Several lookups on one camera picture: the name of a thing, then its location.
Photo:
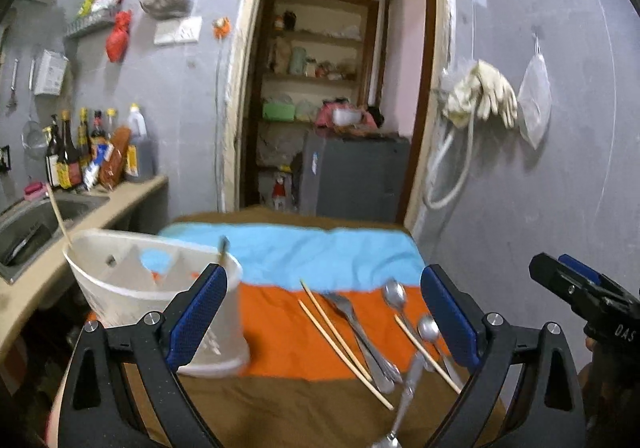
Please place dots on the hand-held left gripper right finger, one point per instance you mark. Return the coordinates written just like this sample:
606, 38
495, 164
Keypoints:
447, 318

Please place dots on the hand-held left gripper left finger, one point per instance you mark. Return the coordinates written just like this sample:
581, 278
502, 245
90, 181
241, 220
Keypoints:
197, 323

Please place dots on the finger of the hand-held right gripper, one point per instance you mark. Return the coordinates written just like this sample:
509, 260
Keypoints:
560, 278

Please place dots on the white plastic utensil holder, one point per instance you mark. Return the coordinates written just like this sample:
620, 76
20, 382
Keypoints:
125, 278

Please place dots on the metal fork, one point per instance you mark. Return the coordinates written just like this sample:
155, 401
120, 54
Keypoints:
372, 360
357, 328

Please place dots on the striped orange blue brown cloth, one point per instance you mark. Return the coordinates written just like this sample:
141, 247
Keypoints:
310, 253

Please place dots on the beige counter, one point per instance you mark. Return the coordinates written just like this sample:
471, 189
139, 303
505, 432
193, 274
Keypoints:
125, 200

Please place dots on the red white bottle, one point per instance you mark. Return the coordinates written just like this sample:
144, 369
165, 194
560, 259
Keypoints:
280, 189

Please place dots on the grey cabinet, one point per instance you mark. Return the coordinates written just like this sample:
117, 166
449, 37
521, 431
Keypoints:
350, 176

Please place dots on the clear plastic bag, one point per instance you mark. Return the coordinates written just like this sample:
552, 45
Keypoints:
534, 96

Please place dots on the steel sink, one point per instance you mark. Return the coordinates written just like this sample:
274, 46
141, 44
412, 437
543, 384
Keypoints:
40, 223

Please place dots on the row of sauce bottles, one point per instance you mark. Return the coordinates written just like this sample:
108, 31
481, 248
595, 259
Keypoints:
90, 151

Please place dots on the cream rubber gloves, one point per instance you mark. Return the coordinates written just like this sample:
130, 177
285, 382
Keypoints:
487, 88

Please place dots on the pink sponge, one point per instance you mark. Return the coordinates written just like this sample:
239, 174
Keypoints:
35, 190

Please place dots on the white bowl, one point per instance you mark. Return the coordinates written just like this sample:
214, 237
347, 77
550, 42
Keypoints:
346, 116

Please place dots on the green box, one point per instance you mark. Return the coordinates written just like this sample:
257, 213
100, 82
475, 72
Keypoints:
277, 111

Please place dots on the metal strainer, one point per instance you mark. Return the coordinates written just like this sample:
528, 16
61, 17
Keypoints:
32, 138

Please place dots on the wooden shelf unit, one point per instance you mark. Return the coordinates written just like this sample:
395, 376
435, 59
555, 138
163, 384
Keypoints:
310, 78

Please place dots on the red plastic bag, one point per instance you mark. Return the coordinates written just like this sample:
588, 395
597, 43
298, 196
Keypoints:
119, 36

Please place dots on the cream door frame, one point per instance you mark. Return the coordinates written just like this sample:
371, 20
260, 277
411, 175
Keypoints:
240, 78

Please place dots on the white wall box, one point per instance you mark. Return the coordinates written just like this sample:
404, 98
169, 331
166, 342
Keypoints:
49, 73

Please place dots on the white wall socket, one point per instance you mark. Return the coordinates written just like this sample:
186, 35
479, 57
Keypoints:
178, 30

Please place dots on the orange wall hook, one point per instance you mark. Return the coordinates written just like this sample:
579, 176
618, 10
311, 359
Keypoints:
221, 27

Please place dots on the metal wall rack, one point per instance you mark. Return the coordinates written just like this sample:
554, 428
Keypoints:
87, 23

